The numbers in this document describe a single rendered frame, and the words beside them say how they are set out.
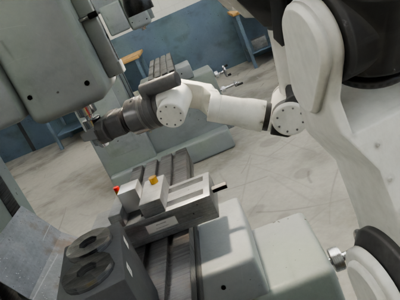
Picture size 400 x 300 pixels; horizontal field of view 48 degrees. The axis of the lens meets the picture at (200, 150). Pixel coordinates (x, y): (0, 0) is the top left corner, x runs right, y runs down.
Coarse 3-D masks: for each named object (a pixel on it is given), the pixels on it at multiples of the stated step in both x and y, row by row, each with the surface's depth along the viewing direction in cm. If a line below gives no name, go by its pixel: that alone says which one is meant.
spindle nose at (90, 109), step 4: (92, 104) 109; (84, 108) 107; (88, 108) 108; (92, 108) 108; (80, 112) 108; (84, 112) 108; (88, 112) 108; (92, 112) 108; (80, 116) 108; (84, 116) 108
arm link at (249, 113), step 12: (228, 96) 101; (276, 96) 99; (228, 108) 99; (240, 108) 99; (252, 108) 98; (264, 108) 98; (228, 120) 100; (240, 120) 99; (252, 120) 99; (264, 120) 99; (276, 132) 97
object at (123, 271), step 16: (112, 224) 88; (80, 240) 84; (96, 240) 82; (112, 240) 82; (128, 240) 88; (64, 256) 84; (80, 256) 79; (96, 256) 76; (112, 256) 77; (128, 256) 80; (64, 272) 78; (80, 272) 74; (96, 272) 71; (112, 272) 72; (128, 272) 73; (144, 272) 89; (64, 288) 71; (80, 288) 69; (96, 288) 69; (112, 288) 69; (128, 288) 69; (144, 288) 81
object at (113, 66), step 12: (72, 0) 99; (84, 0) 99; (84, 12) 100; (84, 24) 101; (96, 24) 101; (96, 36) 102; (108, 36) 104; (96, 48) 103; (108, 48) 103; (108, 60) 104; (120, 60) 107; (108, 72) 105; (120, 72) 105
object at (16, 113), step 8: (0, 64) 97; (0, 72) 96; (0, 80) 95; (8, 80) 98; (0, 88) 95; (8, 88) 97; (0, 96) 96; (8, 96) 97; (16, 96) 99; (0, 104) 96; (8, 104) 97; (16, 104) 98; (0, 112) 97; (8, 112) 97; (16, 112) 98; (24, 112) 100; (0, 120) 98; (8, 120) 98; (16, 120) 98; (0, 128) 99
